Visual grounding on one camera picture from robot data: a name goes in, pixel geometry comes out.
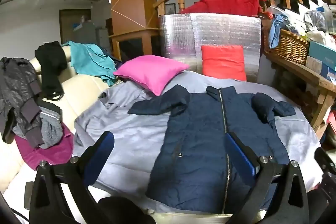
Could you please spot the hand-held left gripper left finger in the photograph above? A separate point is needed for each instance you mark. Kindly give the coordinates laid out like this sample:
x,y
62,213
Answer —
x,y
99,150

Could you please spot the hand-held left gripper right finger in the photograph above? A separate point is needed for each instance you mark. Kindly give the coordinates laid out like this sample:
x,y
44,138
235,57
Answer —
x,y
239,153

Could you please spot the navy puffer jacket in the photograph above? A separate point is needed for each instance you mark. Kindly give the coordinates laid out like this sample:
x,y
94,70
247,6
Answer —
x,y
194,140

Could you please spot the grey bed sheet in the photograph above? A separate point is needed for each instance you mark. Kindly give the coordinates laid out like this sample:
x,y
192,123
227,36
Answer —
x,y
126,134

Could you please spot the magenta garment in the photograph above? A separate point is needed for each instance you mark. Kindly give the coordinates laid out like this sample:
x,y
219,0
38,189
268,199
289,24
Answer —
x,y
52,155

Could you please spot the stack of folded cloths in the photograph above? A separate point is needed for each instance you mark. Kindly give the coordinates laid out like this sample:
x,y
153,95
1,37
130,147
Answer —
x,y
332,124

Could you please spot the grey knit garment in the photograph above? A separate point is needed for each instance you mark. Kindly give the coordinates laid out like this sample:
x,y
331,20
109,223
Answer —
x,y
51,129

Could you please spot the cream sofa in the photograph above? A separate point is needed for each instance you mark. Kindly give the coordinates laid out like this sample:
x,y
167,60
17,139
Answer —
x,y
81,92

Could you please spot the black flat device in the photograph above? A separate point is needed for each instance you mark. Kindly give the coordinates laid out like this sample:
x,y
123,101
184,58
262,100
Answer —
x,y
28,195

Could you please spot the teal garment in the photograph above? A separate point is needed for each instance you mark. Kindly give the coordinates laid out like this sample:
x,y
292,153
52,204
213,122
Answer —
x,y
89,58

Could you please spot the red-orange pillow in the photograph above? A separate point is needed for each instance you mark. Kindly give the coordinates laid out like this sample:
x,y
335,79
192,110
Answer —
x,y
223,61

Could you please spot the pink pillow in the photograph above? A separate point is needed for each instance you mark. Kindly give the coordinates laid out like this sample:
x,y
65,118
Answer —
x,y
152,71

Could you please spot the black garment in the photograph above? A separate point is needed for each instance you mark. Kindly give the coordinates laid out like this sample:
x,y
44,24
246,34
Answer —
x,y
51,64

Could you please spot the wooden table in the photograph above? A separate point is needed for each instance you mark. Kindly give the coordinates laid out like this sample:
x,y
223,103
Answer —
x,y
296,71

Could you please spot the grey shiny puffer jacket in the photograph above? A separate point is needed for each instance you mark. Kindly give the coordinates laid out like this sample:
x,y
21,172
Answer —
x,y
15,87

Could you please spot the white patterned box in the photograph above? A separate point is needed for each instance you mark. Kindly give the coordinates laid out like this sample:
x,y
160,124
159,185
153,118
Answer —
x,y
315,65

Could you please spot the wicker basket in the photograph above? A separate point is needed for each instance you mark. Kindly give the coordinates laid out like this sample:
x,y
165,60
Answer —
x,y
291,48

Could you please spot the teal cardboard box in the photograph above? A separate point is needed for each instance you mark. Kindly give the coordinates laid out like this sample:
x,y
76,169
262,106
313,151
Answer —
x,y
323,53

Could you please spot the wooden door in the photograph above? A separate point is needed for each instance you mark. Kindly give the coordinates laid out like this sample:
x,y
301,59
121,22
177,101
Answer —
x,y
65,27

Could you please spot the blue cloth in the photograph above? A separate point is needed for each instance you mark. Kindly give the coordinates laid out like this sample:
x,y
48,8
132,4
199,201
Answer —
x,y
275,29

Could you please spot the silver foil insulation mat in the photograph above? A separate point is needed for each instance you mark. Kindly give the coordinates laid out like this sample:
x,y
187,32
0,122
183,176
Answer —
x,y
178,35

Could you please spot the red garment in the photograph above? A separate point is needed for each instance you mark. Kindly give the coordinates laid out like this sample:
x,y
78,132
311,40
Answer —
x,y
225,2

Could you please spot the clear plastic bag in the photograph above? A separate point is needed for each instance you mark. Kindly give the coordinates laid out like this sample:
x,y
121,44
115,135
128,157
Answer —
x,y
315,19

